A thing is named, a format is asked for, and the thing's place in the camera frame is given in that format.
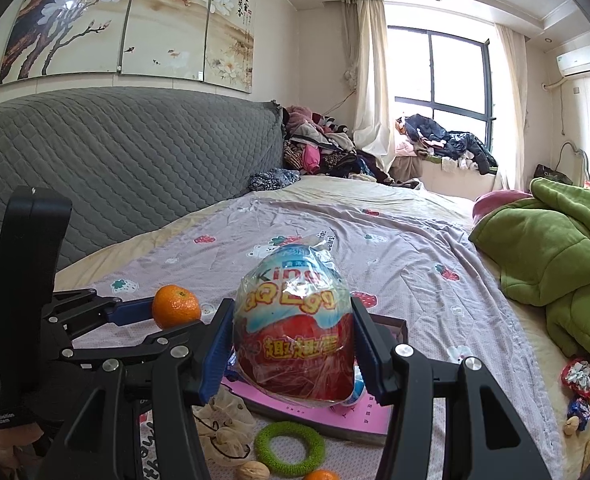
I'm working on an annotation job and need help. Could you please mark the orange mandarin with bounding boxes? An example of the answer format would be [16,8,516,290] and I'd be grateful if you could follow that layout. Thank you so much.
[151,285,202,330]
[303,469,341,480]

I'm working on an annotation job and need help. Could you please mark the surprise egg toy packet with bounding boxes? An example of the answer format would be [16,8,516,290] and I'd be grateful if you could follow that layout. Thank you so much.
[233,231,355,405]

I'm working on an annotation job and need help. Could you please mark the brown walnut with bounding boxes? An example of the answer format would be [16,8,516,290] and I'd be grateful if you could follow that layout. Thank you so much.
[235,460,270,480]

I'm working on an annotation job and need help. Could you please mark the small snacks pile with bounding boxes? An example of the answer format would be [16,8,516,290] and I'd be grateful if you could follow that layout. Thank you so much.
[560,358,590,471]

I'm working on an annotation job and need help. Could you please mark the pink blue book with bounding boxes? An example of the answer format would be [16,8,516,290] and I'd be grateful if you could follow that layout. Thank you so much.
[221,378,391,436]

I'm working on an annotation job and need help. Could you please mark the shallow grey box tray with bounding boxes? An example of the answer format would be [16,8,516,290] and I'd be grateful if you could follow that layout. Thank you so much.
[222,312,391,444]

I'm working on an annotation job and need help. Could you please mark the grey quilted headboard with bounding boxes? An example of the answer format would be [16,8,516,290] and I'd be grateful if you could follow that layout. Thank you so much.
[0,87,283,266]

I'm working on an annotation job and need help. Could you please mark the pink strawberry bedsheet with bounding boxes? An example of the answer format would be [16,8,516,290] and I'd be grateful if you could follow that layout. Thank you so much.
[56,192,566,480]

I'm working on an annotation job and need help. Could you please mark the green fleece blanket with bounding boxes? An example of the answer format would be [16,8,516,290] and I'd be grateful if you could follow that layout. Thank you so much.
[470,178,590,356]

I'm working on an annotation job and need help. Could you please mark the clothes pile by headboard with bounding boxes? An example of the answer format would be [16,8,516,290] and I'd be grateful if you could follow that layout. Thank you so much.
[282,105,422,190]

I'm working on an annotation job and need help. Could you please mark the pink pillow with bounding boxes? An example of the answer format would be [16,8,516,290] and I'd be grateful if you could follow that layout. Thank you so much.
[472,190,530,223]

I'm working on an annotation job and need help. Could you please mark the dark clothes on windowsill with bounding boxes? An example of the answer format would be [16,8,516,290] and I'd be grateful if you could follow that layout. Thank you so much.
[395,114,498,174]

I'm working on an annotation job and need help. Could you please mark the cream curtain left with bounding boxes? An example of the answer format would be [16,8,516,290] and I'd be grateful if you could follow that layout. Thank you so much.
[342,0,395,171]

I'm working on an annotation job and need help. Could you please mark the cream curtain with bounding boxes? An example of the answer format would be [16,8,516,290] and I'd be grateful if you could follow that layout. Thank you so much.
[492,24,528,191]
[342,0,395,171]

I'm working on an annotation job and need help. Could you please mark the white air conditioner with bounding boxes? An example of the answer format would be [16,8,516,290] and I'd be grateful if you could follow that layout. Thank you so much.
[556,45,590,78]

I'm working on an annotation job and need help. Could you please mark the cream curtain right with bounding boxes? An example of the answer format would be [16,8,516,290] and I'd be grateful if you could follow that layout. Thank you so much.
[492,24,528,191]

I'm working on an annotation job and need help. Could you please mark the green fuzzy ring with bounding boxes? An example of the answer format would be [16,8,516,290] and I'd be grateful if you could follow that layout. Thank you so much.
[253,420,327,479]

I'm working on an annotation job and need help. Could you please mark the floral wall painting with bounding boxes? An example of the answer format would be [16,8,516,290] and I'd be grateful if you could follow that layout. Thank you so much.
[0,0,254,93]

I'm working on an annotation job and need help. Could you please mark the window with dark frame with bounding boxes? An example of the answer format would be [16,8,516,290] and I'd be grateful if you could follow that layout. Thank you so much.
[386,26,494,146]

